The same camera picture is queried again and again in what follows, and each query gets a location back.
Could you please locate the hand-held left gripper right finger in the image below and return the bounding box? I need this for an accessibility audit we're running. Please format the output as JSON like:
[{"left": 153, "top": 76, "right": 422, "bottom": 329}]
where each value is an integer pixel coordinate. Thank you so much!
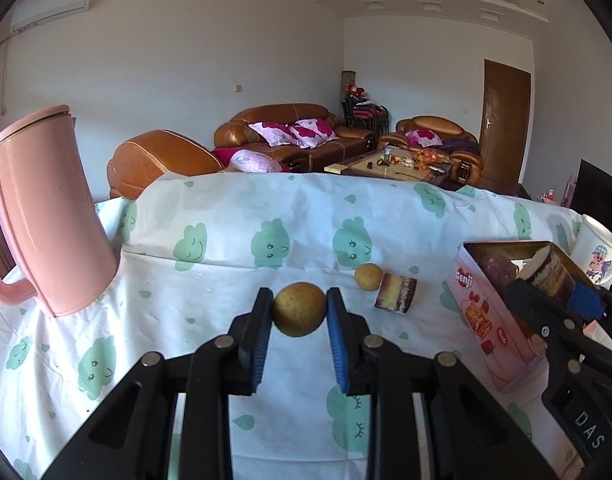
[{"left": 327, "top": 287, "right": 559, "bottom": 480}]

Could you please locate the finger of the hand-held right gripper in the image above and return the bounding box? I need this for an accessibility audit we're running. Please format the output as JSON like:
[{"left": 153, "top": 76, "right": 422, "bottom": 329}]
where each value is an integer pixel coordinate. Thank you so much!
[
  {"left": 503, "top": 277, "right": 612, "bottom": 386},
  {"left": 566, "top": 280, "right": 612, "bottom": 333}
]

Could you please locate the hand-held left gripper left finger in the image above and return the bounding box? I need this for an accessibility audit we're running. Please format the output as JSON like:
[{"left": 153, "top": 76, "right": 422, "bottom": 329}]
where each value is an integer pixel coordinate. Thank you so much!
[{"left": 40, "top": 287, "right": 274, "bottom": 480}]

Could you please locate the layered cake slice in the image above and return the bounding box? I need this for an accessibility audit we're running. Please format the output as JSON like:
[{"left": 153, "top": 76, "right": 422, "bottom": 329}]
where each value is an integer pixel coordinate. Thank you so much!
[
  {"left": 374, "top": 272, "right": 418, "bottom": 314},
  {"left": 520, "top": 246, "right": 578, "bottom": 305}
]

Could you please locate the dark purple passion fruit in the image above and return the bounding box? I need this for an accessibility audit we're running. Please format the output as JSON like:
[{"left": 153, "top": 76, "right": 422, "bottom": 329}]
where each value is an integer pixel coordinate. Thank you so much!
[{"left": 478, "top": 254, "right": 519, "bottom": 298}]

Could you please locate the pink tin box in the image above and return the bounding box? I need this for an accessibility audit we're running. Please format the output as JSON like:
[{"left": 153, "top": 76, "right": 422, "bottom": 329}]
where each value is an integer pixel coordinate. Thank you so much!
[{"left": 455, "top": 240, "right": 590, "bottom": 394}]

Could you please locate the round yellow fruit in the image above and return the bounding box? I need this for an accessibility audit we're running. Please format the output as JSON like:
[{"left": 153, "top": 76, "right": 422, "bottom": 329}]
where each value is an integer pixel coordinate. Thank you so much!
[
  {"left": 272, "top": 282, "right": 327, "bottom": 339},
  {"left": 354, "top": 263, "right": 385, "bottom": 292}
]

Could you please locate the white cartoon mug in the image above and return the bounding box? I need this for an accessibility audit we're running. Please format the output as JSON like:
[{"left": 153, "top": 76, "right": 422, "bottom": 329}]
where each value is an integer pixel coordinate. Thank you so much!
[{"left": 570, "top": 214, "right": 612, "bottom": 286}]

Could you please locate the black television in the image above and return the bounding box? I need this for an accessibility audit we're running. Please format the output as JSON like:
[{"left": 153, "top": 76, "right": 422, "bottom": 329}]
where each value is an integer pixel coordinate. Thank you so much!
[{"left": 568, "top": 158, "right": 612, "bottom": 227}]

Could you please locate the green cloud print tablecloth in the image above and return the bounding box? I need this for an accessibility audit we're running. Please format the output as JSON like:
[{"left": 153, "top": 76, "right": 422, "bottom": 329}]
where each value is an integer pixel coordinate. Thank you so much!
[{"left": 0, "top": 172, "right": 612, "bottom": 480}]

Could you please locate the purple blanket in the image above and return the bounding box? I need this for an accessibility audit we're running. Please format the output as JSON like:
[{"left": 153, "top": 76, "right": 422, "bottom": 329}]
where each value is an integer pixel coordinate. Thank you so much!
[{"left": 436, "top": 138, "right": 480, "bottom": 154}]

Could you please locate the brown wooden door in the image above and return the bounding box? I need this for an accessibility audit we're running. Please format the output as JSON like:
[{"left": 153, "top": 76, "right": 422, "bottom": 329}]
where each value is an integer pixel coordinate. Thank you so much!
[{"left": 478, "top": 59, "right": 532, "bottom": 195}]

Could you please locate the glass top coffee table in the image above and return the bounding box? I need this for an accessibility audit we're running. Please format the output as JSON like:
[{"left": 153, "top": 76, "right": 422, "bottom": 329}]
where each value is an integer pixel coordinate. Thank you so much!
[{"left": 324, "top": 152, "right": 455, "bottom": 191}]

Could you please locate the pile of oranges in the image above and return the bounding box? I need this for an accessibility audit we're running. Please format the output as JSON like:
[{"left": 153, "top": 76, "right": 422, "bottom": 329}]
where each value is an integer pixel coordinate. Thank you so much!
[{"left": 391, "top": 150, "right": 439, "bottom": 170}]

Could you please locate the pink floral pillow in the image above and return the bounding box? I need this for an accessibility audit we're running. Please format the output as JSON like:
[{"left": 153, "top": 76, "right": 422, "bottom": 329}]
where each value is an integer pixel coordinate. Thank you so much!
[
  {"left": 228, "top": 149, "right": 283, "bottom": 174},
  {"left": 405, "top": 129, "right": 442, "bottom": 147},
  {"left": 294, "top": 118, "right": 339, "bottom": 142},
  {"left": 248, "top": 121, "right": 299, "bottom": 147},
  {"left": 288, "top": 125, "right": 319, "bottom": 150}
]

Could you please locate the brown leather armchair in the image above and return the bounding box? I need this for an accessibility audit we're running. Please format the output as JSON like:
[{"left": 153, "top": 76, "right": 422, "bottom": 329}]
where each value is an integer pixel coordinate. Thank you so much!
[
  {"left": 106, "top": 129, "right": 225, "bottom": 200},
  {"left": 378, "top": 115, "right": 486, "bottom": 187}
]

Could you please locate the brown leather sofa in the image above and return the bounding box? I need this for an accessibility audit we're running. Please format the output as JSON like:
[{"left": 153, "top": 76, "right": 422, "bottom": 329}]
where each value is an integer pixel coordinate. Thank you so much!
[{"left": 214, "top": 103, "right": 377, "bottom": 174}]

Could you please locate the stack of dark chairs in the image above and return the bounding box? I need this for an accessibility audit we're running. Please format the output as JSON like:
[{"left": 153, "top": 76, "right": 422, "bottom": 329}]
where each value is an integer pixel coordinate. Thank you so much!
[{"left": 342, "top": 97, "right": 389, "bottom": 134}]

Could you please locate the pink plastic kettle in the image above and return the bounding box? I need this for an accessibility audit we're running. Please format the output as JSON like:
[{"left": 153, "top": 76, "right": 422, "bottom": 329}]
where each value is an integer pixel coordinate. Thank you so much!
[{"left": 0, "top": 105, "right": 118, "bottom": 318}]

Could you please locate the white air conditioner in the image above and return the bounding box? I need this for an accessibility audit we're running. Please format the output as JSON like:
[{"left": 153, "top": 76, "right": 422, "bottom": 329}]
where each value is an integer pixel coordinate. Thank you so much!
[{"left": 10, "top": 0, "right": 95, "bottom": 32}]

